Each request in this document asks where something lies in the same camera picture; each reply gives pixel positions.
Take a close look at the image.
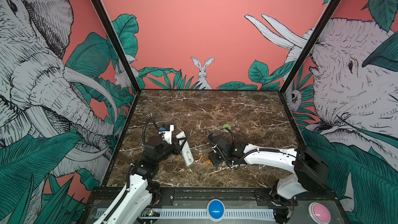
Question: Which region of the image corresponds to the white remote control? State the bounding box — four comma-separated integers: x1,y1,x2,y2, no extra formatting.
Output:
176,131,194,167

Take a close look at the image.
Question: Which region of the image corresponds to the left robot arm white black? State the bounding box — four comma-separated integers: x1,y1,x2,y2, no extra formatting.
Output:
95,117,188,224

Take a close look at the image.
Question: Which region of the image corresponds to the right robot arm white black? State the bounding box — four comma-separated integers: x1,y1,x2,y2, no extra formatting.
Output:
206,134,329,222

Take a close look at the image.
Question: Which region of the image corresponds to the green tape roll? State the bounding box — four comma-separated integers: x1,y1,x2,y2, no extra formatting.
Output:
222,124,231,131

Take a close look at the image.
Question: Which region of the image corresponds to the blue push button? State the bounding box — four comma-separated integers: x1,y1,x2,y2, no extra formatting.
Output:
206,199,226,222

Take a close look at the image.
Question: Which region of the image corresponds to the small circuit board with leds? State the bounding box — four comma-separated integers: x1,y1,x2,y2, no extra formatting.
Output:
141,208,161,219

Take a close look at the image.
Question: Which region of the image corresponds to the pink push button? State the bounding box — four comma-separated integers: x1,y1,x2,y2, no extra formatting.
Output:
308,202,332,224

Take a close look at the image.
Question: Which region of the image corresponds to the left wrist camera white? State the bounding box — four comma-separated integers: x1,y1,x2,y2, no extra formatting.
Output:
159,124,174,145

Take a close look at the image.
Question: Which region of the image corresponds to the black front mounting rail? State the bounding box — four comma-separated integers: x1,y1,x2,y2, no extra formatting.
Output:
90,187,338,207

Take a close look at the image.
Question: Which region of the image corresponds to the white slotted cable duct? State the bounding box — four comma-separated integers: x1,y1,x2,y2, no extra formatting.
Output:
94,208,276,221

